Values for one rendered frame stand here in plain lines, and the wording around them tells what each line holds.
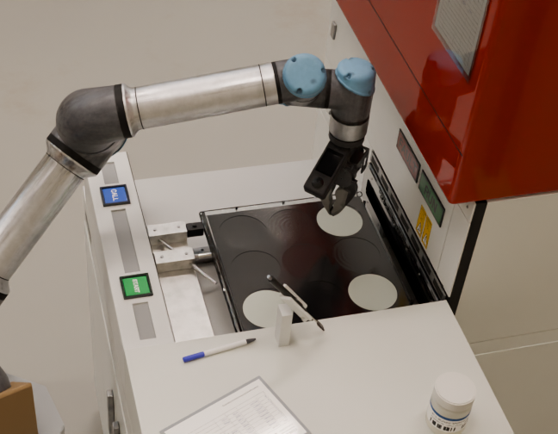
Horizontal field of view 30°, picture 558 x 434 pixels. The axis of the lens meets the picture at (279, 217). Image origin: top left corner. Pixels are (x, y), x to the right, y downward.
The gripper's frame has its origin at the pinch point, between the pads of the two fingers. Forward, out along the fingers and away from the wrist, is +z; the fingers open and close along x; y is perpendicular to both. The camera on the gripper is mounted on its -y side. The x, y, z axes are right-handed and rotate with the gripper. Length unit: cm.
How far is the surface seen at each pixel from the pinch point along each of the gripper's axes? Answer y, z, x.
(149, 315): -41.8, 2.0, 17.1
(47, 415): -62, 16, 26
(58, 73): 113, 98, 160
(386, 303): -10.2, 7.6, -18.3
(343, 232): 3.6, 7.5, -2.1
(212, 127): 118, 98, 94
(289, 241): -4.9, 7.7, 6.3
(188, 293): -27.2, 9.6, 17.5
